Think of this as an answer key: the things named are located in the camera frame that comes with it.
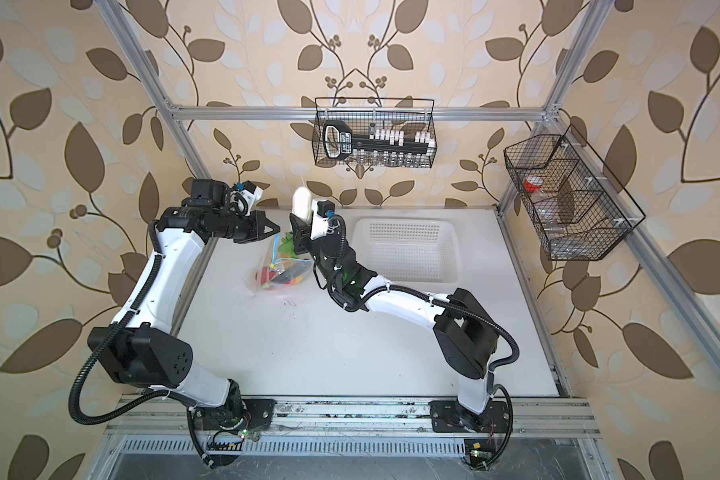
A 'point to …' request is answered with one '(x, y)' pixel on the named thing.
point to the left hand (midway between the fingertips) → (279, 225)
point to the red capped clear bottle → (532, 185)
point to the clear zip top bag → (277, 274)
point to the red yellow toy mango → (295, 280)
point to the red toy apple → (266, 275)
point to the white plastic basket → (412, 251)
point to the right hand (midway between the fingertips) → (300, 216)
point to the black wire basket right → (580, 211)
